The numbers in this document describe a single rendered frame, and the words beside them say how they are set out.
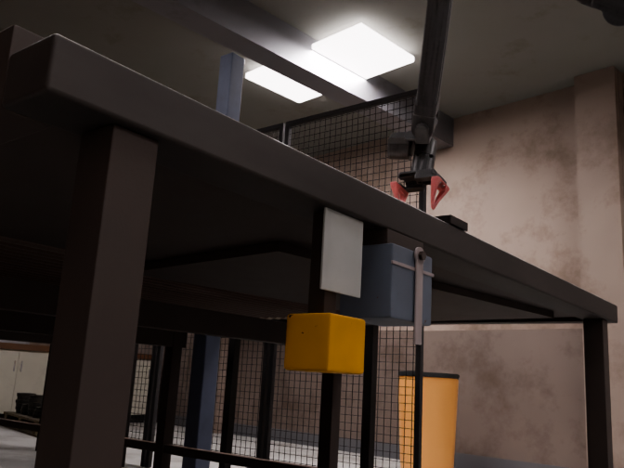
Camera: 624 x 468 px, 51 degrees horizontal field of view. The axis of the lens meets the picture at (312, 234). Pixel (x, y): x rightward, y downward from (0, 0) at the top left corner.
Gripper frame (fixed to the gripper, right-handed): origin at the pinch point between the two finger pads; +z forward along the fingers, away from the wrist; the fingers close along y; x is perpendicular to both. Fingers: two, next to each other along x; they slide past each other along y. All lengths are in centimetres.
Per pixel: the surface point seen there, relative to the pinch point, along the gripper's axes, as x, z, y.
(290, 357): -60, 56, 21
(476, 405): 374, -25, -141
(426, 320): -35, 42, 27
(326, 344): -61, 54, 27
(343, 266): -58, 41, 24
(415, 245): -40, 30, 26
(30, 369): 268, 6, -611
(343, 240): -59, 38, 24
